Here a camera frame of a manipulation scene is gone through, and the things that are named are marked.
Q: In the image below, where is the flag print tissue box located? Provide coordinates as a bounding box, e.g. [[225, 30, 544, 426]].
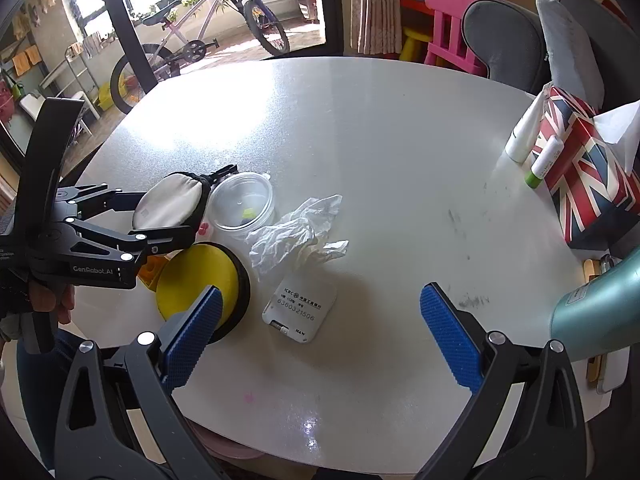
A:
[[529, 86, 640, 251]]

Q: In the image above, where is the white stick with green cap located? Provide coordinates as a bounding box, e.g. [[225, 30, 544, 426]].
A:
[[524, 136, 562, 190]]

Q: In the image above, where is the black door frame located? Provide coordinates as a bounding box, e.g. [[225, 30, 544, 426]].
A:
[[97, 0, 161, 93]]

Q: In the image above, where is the white tissue sheet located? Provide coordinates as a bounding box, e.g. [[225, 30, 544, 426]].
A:
[[592, 100, 640, 176]]

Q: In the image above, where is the pink child chair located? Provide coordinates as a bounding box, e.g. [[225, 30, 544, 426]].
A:
[[421, 0, 503, 77]]

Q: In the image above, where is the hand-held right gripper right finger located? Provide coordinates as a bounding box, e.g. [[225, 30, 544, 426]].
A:
[[419, 282, 588, 480]]

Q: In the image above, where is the white bicycle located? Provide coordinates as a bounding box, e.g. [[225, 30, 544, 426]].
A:
[[109, 0, 292, 115]]

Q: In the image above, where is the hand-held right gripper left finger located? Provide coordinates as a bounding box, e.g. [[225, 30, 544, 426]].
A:
[[54, 285, 236, 480]]

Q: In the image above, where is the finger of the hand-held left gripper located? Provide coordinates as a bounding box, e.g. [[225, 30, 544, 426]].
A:
[[60, 217, 199, 263], [54, 182, 151, 223]]

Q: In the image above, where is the person's left leg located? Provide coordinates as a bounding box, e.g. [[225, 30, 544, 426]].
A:
[[15, 327, 81, 471]]

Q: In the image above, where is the yellow stool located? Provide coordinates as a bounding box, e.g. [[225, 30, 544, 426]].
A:
[[400, 27, 432, 63]]

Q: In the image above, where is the grey pillow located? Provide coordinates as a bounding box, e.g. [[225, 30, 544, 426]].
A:
[[536, 0, 607, 111]]

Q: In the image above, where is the patterned curtain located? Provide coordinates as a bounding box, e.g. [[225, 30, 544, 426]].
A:
[[350, 0, 403, 56]]

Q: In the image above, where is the white tube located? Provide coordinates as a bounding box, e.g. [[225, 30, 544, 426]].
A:
[[504, 82, 551, 163]]

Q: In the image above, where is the clear plastic container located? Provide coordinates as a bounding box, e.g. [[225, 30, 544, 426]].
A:
[[206, 172, 276, 240]]

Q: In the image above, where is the small wooden item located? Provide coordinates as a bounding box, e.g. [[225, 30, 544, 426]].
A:
[[582, 257, 618, 281]]

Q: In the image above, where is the person's left hand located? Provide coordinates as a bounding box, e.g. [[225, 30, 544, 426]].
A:
[[27, 280, 76, 326]]

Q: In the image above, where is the metal rack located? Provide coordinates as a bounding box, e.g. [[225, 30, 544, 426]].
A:
[[37, 42, 101, 136]]

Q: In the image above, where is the grey sofa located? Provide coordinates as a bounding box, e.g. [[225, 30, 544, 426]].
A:
[[461, 0, 640, 111]]

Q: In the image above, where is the white card device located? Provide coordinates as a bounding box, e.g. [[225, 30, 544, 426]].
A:
[[261, 274, 342, 345]]

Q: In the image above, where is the yellow disc with black rim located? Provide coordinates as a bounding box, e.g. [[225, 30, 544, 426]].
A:
[[155, 241, 251, 346]]

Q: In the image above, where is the grey round fabric pouch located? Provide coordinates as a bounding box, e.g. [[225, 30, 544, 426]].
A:
[[131, 164, 240, 241]]

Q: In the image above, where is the small orange item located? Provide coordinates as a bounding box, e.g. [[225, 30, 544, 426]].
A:
[[137, 255, 168, 291]]

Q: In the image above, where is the teal metal bottle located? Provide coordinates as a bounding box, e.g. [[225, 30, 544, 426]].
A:
[[549, 247, 640, 363]]

